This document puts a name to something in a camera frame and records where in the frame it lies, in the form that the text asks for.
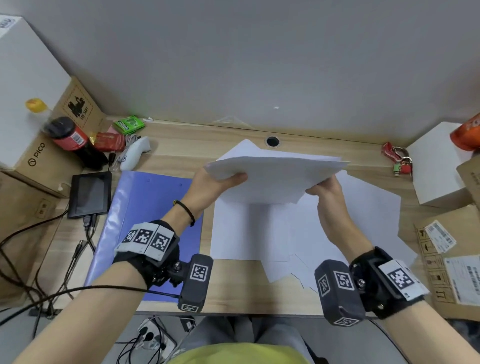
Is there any person's left forearm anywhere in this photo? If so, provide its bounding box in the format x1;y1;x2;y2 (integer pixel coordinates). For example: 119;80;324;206
13;262;151;364

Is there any black bead bracelet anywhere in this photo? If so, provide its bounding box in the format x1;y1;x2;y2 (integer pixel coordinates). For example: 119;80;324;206
172;199;197;228

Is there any plain brown cardboard box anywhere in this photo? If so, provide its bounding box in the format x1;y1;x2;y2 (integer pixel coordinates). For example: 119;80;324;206
0;171;68;305

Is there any white coiled cable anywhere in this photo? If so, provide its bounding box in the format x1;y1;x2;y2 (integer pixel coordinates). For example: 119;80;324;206
108;134;140;172

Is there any small white box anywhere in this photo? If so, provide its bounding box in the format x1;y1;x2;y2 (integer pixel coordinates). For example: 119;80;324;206
406;121;475;206

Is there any blue plastic folder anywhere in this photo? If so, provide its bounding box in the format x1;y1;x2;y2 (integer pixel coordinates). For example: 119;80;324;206
83;170;205;303

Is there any flat cardboard box with labels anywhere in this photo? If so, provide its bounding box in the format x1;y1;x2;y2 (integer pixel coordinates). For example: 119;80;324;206
413;204;480;322

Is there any white handheld controller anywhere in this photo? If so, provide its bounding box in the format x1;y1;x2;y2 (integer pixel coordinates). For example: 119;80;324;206
119;136;153;172

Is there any orange drink bottle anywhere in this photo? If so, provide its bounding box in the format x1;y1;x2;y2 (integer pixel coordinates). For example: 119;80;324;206
449;112;480;152

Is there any yellow bottle cap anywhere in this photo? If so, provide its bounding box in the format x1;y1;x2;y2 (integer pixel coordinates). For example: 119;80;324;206
25;98;49;114

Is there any red can with black lid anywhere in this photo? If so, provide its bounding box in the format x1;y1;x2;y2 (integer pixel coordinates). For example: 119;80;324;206
44;116;91;152

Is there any brown box with white top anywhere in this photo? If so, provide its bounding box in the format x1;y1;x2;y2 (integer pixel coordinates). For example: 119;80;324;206
0;14;108;200

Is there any person's right hand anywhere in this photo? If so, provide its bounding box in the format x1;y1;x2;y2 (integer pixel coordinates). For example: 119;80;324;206
304;174;367;264

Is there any large cardboard box with window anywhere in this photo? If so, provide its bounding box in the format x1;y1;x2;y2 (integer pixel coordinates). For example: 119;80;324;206
455;153;480;211

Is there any person's yellow shirt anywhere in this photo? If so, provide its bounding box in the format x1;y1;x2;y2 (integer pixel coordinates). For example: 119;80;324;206
166;343;312;364

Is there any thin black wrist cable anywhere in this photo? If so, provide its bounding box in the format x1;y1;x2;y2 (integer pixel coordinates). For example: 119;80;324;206
0;285;182;327
367;318;410;364

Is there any person's left hand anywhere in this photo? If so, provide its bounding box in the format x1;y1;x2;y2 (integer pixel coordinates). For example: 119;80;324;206
173;166;249;227

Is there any white power strip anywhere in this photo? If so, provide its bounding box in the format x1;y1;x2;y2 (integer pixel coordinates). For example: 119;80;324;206
136;317;177;353

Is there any red snack packet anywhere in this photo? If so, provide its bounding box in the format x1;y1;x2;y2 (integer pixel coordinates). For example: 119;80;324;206
92;131;127;153

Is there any black tablet cable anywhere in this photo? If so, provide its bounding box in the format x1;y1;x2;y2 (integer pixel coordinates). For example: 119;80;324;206
82;214;98;254

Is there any black wrist camera with markers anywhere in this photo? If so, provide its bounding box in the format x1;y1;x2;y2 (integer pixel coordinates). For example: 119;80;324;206
314;246;430;327
112;220;214;313

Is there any small black tablet screen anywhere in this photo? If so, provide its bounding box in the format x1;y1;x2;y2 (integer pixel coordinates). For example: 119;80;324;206
67;171;113;220

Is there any clear tape piece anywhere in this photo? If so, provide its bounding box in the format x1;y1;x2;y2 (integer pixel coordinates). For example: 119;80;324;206
211;115;252;128

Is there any red keychain with green charm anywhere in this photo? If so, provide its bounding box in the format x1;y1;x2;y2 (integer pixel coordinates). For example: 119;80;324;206
381;141;413;176

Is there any green gum packet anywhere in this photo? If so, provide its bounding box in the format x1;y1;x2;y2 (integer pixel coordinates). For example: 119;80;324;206
112;115;146;136

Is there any pile of white papers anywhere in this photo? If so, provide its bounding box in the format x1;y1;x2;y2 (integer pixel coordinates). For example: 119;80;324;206
209;170;418;294

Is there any black cable bundle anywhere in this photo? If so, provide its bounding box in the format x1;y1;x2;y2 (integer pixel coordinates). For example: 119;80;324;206
0;209;89;338

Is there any person's right forearm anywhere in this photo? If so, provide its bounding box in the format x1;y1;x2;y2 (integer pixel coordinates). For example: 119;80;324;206
382;299;480;364

